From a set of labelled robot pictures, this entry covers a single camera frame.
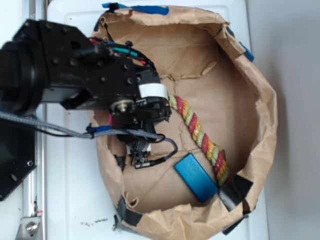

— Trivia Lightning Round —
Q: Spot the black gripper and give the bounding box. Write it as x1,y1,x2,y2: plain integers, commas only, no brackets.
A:
82,37,172,130

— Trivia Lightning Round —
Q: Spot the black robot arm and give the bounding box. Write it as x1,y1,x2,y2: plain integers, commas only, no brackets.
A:
0,20,172,128

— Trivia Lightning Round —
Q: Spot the brown paper bag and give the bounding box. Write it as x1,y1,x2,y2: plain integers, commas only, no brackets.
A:
93,6,278,240

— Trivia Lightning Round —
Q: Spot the blue rectangular block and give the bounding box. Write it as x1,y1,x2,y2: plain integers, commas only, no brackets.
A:
174,153,219,203

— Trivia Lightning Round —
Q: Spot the grey braided cable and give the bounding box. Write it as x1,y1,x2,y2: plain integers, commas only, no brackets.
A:
0,110,179,169

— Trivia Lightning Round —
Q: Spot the multicolour twisted rope toy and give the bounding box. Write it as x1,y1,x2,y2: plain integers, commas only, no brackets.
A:
168,94,232,187

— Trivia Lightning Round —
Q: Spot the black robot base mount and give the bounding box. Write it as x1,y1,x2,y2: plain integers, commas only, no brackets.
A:
0,120,36,201

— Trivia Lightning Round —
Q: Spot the aluminium rail with bracket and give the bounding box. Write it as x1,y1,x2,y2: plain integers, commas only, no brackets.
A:
16,0,49,240

